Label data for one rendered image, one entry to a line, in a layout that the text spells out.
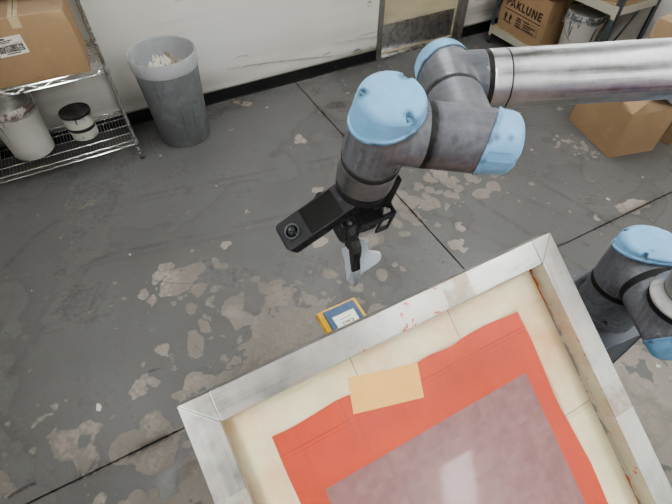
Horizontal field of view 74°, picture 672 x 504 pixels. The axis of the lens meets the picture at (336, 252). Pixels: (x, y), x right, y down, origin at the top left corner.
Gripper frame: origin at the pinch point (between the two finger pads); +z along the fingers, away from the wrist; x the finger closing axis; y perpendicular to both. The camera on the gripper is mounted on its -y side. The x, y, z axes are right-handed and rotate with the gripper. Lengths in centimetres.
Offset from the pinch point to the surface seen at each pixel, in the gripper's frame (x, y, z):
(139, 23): 269, 7, 162
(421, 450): -33.4, -3.1, -3.4
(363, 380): -21.9, -6.7, -6.5
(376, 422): -27.5, -7.3, -5.0
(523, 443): -39.8, 11.7, -1.7
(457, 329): -21.6, 9.5, -6.6
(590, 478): -49, 20, 1
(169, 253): 105, -31, 188
